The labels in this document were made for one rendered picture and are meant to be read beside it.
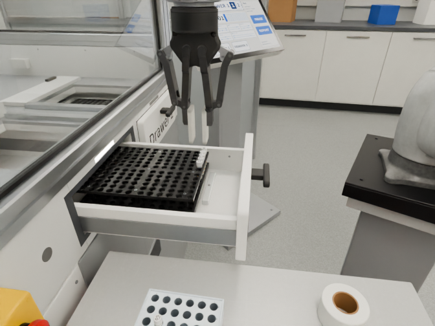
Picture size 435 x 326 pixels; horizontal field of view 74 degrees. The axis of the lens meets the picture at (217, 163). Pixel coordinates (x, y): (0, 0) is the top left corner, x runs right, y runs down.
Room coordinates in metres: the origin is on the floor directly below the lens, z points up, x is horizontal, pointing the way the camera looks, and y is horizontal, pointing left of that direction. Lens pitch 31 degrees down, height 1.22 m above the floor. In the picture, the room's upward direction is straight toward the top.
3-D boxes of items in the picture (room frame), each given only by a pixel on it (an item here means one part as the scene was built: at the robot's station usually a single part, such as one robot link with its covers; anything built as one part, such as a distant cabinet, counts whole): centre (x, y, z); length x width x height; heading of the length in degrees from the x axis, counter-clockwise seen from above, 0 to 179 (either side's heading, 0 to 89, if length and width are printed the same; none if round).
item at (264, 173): (0.47, -0.08, 0.91); 0.07 x 0.04 x 0.01; 172
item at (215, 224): (0.50, 0.15, 0.86); 0.40 x 0.26 x 0.06; 82
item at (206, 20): (0.51, 0.04, 1.15); 0.08 x 0.07 x 0.09; 83
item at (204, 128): (0.51, 0.02, 0.99); 0.03 x 0.01 x 0.07; 173
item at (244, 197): (0.47, -0.06, 0.87); 0.29 x 0.02 x 0.11; 172
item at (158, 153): (0.50, 0.14, 0.87); 0.22 x 0.18 x 0.06; 82
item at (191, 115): (0.51, 0.05, 0.99); 0.03 x 0.01 x 0.07; 173
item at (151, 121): (0.82, 0.18, 0.87); 0.29 x 0.02 x 0.11; 172
